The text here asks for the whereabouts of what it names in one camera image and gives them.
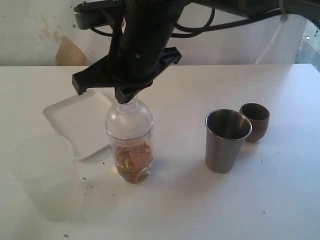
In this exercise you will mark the white rectangular tray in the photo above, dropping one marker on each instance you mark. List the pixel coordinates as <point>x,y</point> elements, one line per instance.
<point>81,120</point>

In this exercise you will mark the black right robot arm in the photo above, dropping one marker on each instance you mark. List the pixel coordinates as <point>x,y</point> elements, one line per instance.
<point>141,29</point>

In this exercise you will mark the clear plastic measuring cup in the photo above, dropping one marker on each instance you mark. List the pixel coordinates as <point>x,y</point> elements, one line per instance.
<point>115,142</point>

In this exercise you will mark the white cable zip tie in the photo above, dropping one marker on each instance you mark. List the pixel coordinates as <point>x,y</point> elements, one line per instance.
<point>282,19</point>

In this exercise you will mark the brown wooden cup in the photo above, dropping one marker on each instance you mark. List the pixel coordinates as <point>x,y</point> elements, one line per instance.
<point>259,117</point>

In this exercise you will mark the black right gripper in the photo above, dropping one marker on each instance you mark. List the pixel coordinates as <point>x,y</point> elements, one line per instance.
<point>130,67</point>

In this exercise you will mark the brown chunks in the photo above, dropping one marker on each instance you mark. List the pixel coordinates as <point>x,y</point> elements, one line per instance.
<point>134,163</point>

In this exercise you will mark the translucent plastic container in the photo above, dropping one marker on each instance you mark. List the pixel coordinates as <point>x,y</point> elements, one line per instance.
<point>44,167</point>

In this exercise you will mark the stainless steel cup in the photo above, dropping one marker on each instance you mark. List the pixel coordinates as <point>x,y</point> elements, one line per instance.
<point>226,131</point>

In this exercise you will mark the clear dome lid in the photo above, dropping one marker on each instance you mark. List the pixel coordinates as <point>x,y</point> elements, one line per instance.
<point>130,124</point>

